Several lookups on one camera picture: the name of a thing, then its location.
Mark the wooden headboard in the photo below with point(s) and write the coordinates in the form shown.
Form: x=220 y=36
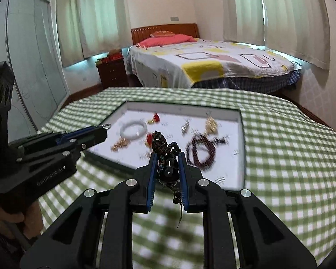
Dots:
x=140 y=32

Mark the person's left hand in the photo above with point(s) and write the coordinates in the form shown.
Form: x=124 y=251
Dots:
x=30 y=218

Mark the pearl and gold ornament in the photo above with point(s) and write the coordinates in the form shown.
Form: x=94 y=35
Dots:
x=212 y=125

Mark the patterned orange pillow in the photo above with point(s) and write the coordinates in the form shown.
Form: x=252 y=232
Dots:
x=162 y=33

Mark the red knotted charm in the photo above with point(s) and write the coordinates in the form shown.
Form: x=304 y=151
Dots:
x=149 y=139

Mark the wide white curtain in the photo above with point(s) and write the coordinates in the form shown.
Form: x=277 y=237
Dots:
x=95 y=19

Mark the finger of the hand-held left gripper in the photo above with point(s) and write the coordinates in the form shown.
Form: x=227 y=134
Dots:
x=72 y=135
x=92 y=140

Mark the long white curtain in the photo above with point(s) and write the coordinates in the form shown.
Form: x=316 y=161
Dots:
x=296 y=19

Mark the white jade bangle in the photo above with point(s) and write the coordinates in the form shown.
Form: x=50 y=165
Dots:
x=124 y=131

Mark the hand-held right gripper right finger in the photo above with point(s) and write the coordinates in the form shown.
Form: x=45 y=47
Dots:
x=183 y=179

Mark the small red gold ornament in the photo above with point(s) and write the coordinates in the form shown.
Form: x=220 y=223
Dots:
x=156 y=117

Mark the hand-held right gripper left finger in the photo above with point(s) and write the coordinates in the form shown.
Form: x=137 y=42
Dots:
x=151 y=179

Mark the dark green shallow tray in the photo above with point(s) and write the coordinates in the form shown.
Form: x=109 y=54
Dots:
x=229 y=151

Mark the dark wooden nightstand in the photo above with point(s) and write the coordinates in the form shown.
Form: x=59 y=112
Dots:
x=113 y=74

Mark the pale sliding wardrobe door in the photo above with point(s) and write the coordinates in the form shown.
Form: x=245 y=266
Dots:
x=36 y=61

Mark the bed with patterned sheet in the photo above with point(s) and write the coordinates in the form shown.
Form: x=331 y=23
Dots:
x=212 y=61

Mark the silver rhinestone brooch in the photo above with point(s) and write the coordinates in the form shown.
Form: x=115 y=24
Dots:
x=186 y=126

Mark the red yellow box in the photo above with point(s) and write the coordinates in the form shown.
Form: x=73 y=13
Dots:
x=115 y=56

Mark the green checked tablecloth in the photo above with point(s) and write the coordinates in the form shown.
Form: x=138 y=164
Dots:
x=282 y=151

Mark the pink pillow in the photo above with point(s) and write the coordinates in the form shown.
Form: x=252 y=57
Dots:
x=170 y=39

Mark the grey wall outlet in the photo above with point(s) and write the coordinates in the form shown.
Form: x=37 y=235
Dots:
x=174 y=18

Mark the narrow white curtain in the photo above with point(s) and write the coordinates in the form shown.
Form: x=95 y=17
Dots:
x=240 y=8

